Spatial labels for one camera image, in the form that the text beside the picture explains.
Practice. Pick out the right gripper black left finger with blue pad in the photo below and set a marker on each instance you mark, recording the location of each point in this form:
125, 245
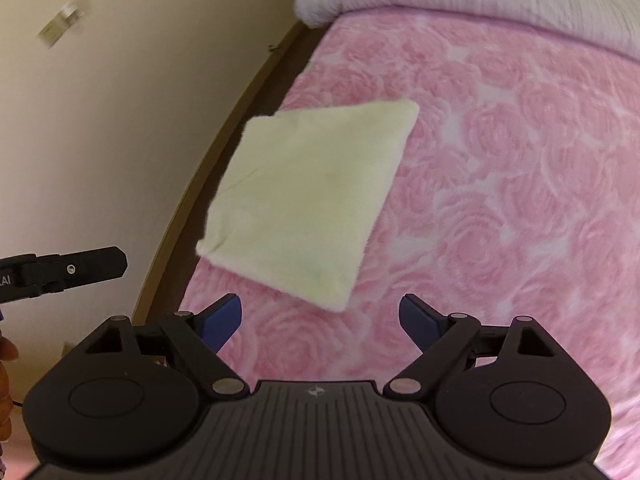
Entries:
175, 358

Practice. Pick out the pink rose pattern blanket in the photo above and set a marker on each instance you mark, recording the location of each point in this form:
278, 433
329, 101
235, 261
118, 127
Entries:
518, 194

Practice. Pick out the cream knitted sweater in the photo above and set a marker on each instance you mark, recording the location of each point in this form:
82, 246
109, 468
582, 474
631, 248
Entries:
301, 195

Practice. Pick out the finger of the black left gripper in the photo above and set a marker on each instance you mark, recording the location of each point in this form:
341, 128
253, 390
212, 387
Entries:
94, 266

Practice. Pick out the person's left hand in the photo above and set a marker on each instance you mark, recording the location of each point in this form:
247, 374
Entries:
8, 353

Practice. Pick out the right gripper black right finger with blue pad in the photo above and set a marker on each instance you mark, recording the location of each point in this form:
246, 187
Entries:
459, 356

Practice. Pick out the wooden bed frame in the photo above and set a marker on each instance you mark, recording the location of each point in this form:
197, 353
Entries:
176, 258

